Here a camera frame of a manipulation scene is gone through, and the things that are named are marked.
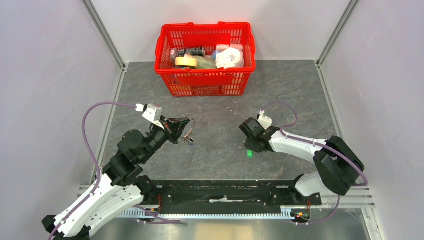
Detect white crumpled plastic bag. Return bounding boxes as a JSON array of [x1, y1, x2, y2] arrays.
[[215, 47, 245, 69]]

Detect wire keyring with keys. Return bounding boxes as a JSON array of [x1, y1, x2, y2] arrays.
[[182, 118, 196, 146]]

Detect white slotted cable duct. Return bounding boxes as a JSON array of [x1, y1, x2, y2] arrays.
[[116, 207, 307, 221]]

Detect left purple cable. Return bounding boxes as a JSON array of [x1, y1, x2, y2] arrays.
[[47, 101, 138, 240]]

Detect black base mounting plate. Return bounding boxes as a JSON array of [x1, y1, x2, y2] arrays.
[[140, 179, 330, 216]]

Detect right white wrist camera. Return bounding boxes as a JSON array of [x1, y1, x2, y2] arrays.
[[257, 109, 273, 130]]

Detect pink box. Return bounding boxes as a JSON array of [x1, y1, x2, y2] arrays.
[[229, 43, 244, 52]]

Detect key with green tag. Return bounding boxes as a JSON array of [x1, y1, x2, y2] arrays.
[[247, 149, 253, 159]]

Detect yellow masking tape roll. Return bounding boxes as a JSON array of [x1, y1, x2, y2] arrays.
[[174, 56, 198, 69]]

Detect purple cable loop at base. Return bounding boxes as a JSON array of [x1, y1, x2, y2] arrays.
[[134, 204, 185, 225]]

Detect black can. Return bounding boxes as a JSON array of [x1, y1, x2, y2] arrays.
[[177, 46, 206, 57]]

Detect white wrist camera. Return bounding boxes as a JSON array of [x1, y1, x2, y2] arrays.
[[257, 109, 273, 130], [135, 103, 164, 129]]

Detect red plastic shopping basket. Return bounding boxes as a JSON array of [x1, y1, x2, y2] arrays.
[[154, 22, 256, 97]]

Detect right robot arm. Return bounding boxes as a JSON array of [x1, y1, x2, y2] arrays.
[[239, 117, 368, 205]]

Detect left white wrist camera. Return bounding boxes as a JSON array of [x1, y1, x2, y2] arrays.
[[135, 103, 164, 129]]

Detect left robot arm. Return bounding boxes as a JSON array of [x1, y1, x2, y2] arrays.
[[42, 116, 191, 240]]

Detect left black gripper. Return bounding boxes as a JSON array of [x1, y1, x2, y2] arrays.
[[140, 114, 191, 163]]

